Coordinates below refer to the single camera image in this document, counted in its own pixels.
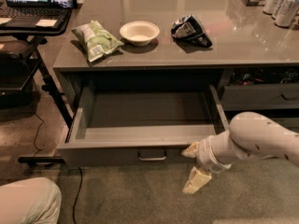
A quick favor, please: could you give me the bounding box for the white can middle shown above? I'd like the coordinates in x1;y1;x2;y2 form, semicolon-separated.
271;0;298;21

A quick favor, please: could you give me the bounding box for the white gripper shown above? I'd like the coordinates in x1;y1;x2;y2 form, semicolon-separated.
181;135;231;194

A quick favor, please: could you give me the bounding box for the yellow sticky note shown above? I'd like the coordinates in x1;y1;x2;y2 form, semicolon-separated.
36;20;57;27

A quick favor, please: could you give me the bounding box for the smartphone on stand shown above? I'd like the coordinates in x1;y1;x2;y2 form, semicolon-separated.
47;0;78;9

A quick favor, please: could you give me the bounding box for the grey top drawer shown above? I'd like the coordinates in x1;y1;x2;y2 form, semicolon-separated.
57;86;228;167

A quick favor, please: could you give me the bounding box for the right top drawer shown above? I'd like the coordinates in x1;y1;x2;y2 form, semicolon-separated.
221;84;299;111

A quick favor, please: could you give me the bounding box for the white can right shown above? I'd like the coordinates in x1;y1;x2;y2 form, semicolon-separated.
275;0;299;27

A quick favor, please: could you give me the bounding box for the black laptop stand cart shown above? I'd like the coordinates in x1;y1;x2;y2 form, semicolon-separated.
0;7;76;167

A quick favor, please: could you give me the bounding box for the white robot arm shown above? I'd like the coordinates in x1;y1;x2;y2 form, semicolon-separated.
181;112;299;194

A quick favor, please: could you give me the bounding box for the green chip bag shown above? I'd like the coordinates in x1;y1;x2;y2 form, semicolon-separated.
72;21;123;63

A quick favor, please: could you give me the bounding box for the black power cable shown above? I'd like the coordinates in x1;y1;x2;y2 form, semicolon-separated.
31;77;84;224

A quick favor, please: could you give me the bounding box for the white paper bowl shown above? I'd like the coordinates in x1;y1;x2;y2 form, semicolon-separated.
120;21;160;46

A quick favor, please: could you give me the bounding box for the black crumpled snack bag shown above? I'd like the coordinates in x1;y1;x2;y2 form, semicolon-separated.
171;14;212;48

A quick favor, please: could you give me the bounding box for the open laptop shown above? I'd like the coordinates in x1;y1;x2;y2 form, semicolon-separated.
0;0;71;30

